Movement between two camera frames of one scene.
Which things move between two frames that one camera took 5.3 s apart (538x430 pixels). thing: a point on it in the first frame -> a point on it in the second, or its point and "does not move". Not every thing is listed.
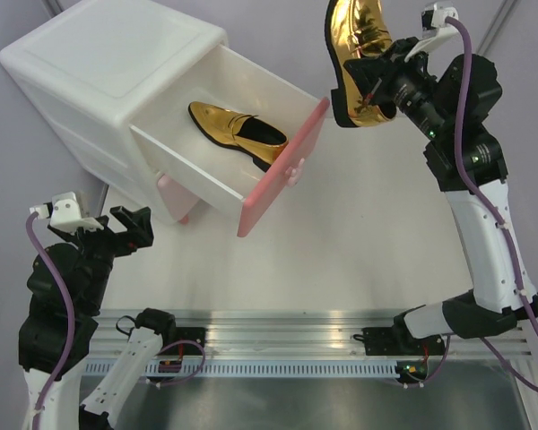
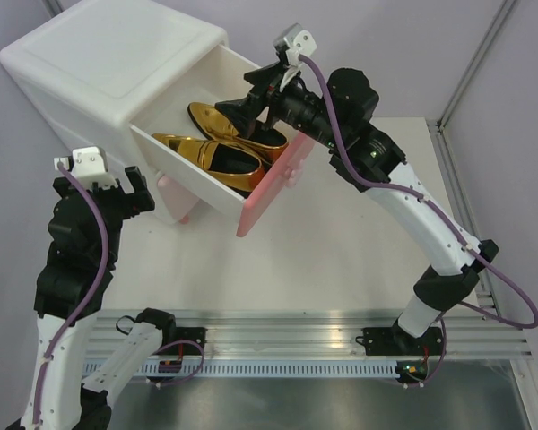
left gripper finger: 139,226 -> 143,201
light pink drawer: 179,201 does not move
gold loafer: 247,134 does not move
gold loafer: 355,30 -> 230,167
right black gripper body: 408,85 -> 299,107
